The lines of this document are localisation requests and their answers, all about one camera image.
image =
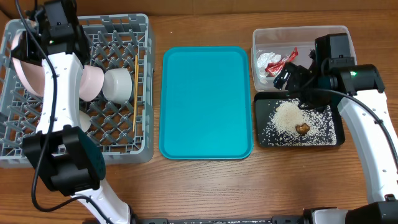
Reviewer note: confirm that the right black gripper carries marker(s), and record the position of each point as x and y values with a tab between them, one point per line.
292	74

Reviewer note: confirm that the crumpled white tissue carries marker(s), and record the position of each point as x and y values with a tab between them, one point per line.
264	60

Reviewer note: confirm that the red snack wrapper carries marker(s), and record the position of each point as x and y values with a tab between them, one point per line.
273	69

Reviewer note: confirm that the black bar at table edge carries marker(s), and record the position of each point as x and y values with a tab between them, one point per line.
283	219

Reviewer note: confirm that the grey-green bowl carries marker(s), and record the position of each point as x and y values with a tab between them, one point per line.
118	85

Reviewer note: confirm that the grey plastic dish rack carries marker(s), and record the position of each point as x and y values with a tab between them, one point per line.
114	42

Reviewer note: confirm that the white rice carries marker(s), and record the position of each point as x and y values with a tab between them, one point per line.
279	129

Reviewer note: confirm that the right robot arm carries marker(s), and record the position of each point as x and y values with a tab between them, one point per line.
358	93

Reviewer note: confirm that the clear plastic bin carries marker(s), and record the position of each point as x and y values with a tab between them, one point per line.
282	41

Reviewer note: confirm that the white cup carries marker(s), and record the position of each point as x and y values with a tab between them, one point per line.
84	121

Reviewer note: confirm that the wooden chopstick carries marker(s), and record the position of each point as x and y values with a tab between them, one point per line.
136	74
134	111

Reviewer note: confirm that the black waste tray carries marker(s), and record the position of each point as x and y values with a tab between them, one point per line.
261	108

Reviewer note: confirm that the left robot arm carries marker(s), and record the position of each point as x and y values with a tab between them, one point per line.
50	57

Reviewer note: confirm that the brown food chunk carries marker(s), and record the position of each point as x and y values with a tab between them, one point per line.
302	129

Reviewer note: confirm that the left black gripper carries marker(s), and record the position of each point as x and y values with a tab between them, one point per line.
32	47

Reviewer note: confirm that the large white plate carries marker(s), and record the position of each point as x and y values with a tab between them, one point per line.
32	76

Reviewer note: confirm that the teal plastic tray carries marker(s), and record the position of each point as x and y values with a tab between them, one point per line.
205	106

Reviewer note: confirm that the small pink plate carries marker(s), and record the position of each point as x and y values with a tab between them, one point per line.
91	82

